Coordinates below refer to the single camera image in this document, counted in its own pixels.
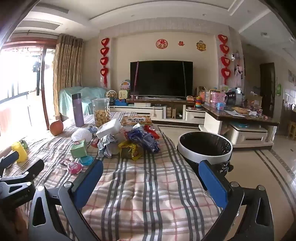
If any clear cookie jar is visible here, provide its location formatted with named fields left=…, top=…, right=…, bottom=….
left=92, top=98, right=111, bottom=128

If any small green carton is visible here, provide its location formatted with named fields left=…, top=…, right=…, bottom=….
left=70, top=139, right=88, bottom=159

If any white tissue pack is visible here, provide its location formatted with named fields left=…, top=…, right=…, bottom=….
left=96, top=118, right=123, bottom=140

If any yellow orange snack packet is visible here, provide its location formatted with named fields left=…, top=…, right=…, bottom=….
left=118, top=141, right=143, bottom=161

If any round red paper-cut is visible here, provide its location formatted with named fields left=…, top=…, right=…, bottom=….
left=155, top=39, right=168, bottom=50

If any yellow plastic toy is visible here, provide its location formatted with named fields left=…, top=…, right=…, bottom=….
left=11, top=142, right=28, bottom=162

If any ferris wheel toy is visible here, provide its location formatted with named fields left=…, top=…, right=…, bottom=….
left=106, top=90, right=116, bottom=106

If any white foam fruit net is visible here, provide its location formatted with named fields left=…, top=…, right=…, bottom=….
left=71, top=128, right=93, bottom=142

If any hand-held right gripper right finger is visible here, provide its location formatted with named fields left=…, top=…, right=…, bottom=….
left=198, top=160, right=281, bottom=241

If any black flat television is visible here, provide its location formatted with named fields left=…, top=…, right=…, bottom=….
left=130, top=61, right=194, bottom=98

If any brown balcony door frame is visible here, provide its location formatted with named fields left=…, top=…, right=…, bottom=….
left=35, top=46, right=51, bottom=127

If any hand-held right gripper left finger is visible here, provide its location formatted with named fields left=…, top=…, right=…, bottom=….
left=28, top=159, right=104, bottom=241

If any beige curtain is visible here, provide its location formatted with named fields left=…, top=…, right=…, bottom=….
left=53, top=34, right=83, bottom=117

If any orange red snack bag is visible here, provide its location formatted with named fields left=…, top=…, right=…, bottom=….
left=143, top=125, right=160, bottom=140

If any orange children's book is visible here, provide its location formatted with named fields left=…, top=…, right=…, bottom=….
left=121, top=115, right=153, bottom=127

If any dark wooden door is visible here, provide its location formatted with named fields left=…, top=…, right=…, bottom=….
left=260, top=62, right=276, bottom=118

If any brown cardboard box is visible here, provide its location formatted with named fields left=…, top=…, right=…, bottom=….
left=246, top=92, right=263, bottom=110

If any white television stand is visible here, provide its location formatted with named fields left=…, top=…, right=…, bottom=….
left=110, top=97, right=207, bottom=125

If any teal covered sofa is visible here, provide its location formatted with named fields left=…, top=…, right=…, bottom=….
left=58, top=86, right=107, bottom=118

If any purple thermos bottle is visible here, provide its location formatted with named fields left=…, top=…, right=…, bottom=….
left=71, top=93, right=85, bottom=127

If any white coffee table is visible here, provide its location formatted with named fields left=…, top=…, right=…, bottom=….
left=198, top=103, right=280, bottom=147

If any white bin with black liner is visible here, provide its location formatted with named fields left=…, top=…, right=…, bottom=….
left=177, top=131, right=233, bottom=179

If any blue plastic bag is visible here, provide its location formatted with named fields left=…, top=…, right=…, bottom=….
left=126, top=128, right=160, bottom=153

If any blue round lid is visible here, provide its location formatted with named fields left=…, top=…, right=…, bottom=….
left=80, top=155, right=94, bottom=166

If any pink plastic box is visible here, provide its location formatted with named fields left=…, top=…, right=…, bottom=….
left=210, top=90, right=226, bottom=104

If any person's left hand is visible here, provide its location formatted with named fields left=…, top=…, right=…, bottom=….
left=14, top=206, right=29, bottom=241

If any plaid blanket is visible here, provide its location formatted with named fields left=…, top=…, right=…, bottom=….
left=0, top=111, right=223, bottom=241

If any red heart string decoration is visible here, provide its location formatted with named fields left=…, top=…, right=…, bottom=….
left=100, top=38, right=110, bottom=88
left=218, top=34, right=231, bottom=85

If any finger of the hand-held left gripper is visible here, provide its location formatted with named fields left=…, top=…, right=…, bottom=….
left=0, top=151, right=20, bottom=171
left=0, top=159, right=45, bottom=186

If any white paper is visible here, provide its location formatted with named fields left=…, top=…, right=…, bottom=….
left=97, top=134, right=121, bottom=159

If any red apple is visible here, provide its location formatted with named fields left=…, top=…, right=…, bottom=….
left=49, top=120, right=64, bottom=137

